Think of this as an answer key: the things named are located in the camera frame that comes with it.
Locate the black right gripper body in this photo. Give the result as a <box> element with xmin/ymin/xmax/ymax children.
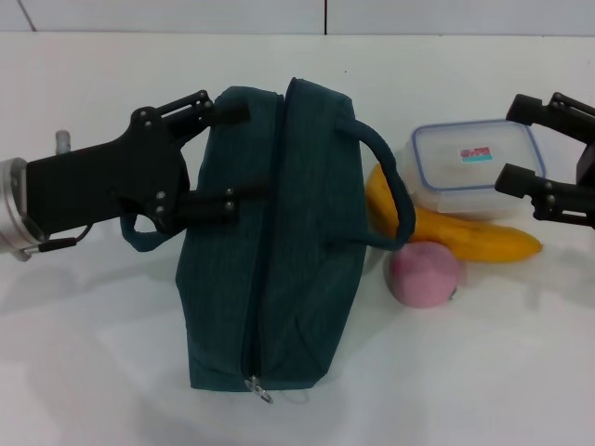
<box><xmin>575</xmin><ymin>137</ymin><xmax>595</xmax><ymax>187</ymax></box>

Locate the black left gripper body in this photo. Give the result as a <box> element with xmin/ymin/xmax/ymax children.
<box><xmin>25</xmin><ymin>107</ymin><xmax>192</xmax><ymax>232</ymax></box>

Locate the yellow banana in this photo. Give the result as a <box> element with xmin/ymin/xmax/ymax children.
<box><xmin>365</xmin><ymin>163</ymin><xmax>544</xmax><ymax>265</ymax></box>

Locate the teal insulated lunch bag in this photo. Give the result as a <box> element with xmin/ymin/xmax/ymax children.
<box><xmin>119</xmin><ymin>76</ymin><xmax>417</xmax><ymax>406</ymax></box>

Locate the clear plastic food container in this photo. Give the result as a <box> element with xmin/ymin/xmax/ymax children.
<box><xmin>402</xmin><ymin>119</ymin><xmax>546</xmax><ymax>220</ymax></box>

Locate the pink peach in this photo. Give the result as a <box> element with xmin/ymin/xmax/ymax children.
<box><xmin>388</xmin><ymin>241</ymin><xmax>462</xmax><ymax>308</ymax></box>

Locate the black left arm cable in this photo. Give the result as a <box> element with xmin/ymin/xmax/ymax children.
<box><xmin>27</xmin><ymin>224</ymin><xmax>94</xmax><ymax>256</ymax></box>

